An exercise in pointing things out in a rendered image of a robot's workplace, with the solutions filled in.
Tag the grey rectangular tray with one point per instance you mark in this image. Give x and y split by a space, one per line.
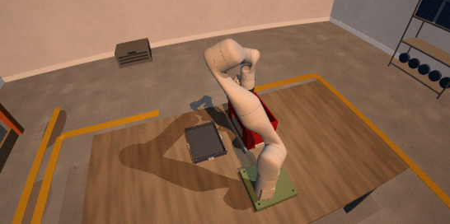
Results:
205 142

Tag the red bottle crate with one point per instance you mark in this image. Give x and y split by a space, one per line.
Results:
249 138

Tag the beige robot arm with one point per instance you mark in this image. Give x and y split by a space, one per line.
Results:
222 57

